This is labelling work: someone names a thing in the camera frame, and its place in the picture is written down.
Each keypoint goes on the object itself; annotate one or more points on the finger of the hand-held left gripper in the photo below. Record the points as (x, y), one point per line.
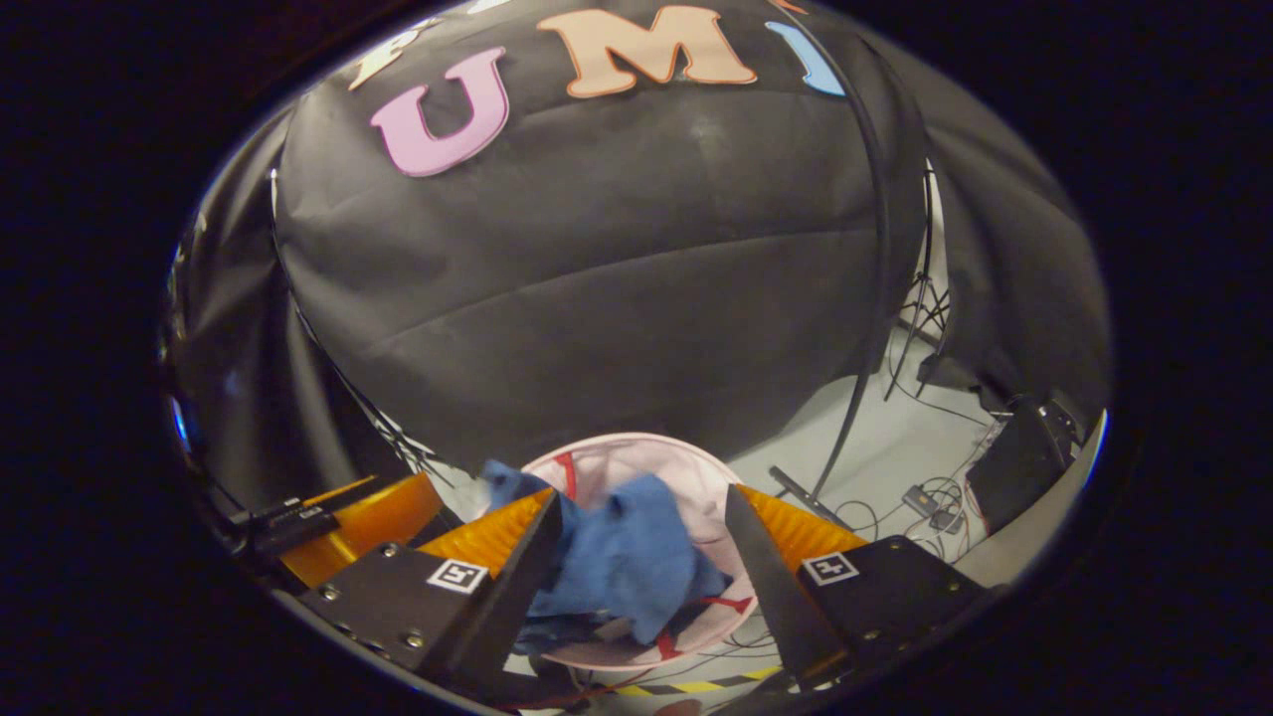
(368, 527)

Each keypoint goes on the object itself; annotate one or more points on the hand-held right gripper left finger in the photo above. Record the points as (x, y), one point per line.
(507, 607)

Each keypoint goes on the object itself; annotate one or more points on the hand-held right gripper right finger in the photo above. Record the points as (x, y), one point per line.
(766, 597)

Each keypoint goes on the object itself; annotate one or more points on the pink laundry hamper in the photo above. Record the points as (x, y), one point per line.
(636, 462)

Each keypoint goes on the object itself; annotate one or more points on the black clothes rack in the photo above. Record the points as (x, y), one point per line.
(880, 249)

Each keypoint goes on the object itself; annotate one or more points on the yellow black floor tape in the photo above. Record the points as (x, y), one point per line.
(696, 685)

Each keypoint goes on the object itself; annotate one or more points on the black power adapter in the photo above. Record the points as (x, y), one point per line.
(920, 500)

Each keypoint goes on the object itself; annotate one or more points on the black equipment case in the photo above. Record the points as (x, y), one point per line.
(1019, 462)

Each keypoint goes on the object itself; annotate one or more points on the black tripod stand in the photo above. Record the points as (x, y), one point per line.
(923, 288)

